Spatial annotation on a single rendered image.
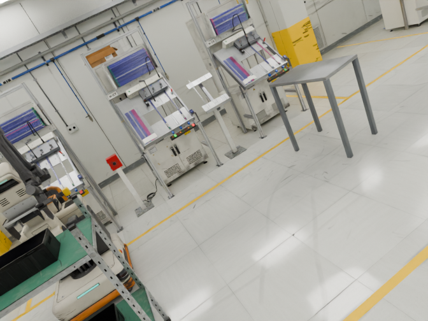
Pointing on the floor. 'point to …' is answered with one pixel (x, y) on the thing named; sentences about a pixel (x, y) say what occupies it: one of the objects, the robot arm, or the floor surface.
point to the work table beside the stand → (305, 70)
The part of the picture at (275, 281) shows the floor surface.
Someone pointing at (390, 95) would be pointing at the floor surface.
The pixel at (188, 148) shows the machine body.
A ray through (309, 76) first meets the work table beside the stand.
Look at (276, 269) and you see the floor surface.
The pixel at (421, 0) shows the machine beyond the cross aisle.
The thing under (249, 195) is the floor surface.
